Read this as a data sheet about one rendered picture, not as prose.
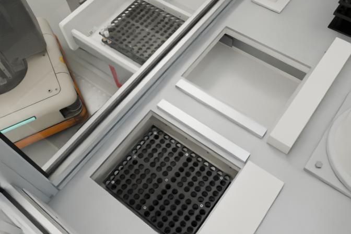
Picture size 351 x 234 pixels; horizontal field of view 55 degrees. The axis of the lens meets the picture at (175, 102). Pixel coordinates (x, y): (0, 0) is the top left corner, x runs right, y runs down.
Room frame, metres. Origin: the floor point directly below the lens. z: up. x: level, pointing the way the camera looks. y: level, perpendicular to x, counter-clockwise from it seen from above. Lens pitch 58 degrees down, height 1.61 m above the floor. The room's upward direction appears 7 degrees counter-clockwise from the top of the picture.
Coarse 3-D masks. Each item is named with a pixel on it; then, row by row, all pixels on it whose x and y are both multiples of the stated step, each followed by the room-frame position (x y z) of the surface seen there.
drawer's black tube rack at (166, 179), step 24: (168, 144) 0.35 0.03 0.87; (144, 168) 0.28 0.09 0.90; (168, 168) 0.29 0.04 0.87; (192, 168) 0.28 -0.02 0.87; (216, 168) 0.26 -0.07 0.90; (120, 192) 0.24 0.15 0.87; (144, 192) 0.23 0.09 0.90; (168, 192) 0.22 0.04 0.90; (192, 192) 0.22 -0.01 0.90; (216, 192) 0.22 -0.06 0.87; (144, 216) 0.18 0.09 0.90; (168, 216) 0.17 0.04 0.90; (192, 216) 0.17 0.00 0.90
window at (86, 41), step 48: (0, 0) 0.34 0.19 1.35; (48, 0) 0.38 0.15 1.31; (96, 0) 0.43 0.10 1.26; (144, 0) 0.50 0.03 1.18; (192, 0) 0.61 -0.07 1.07; (0, 48) 0.31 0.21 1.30; (48, 48) 0.35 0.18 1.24; (96, 48) 0.40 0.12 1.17; (144, 48) 0.48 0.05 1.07; (0, 96) 0.28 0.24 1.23; (48, 96) 0.32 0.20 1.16; (96, 96) 0.38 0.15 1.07; (48, 144) 0.29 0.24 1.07
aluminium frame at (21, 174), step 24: (216, 0) 0.68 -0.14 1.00; (192, 24) 0.60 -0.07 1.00; (168, 72) 0.50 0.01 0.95; (144, 96) 0.43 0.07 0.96; (120, 120) 0.38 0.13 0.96; (0, 144) 0.24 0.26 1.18; (96, 144) 0.32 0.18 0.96; (0, 168) 0.22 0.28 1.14; (24, 168) 0.23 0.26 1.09; (72, 168) 0.27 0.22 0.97; (24, 192) 0.20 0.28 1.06; (48, 192) 0.23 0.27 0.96; (48, 216) 0.15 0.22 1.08
